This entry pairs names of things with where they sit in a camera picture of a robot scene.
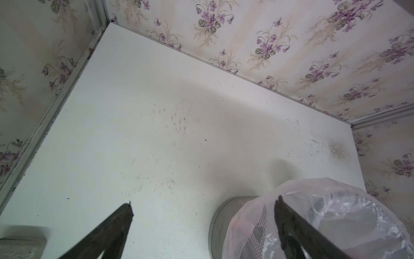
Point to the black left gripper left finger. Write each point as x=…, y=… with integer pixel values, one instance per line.
x=107, y=240

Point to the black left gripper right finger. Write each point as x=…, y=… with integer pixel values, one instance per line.
x=299, y=240

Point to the mesh bin with pink bag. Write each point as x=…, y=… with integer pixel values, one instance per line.
x=243, y=227

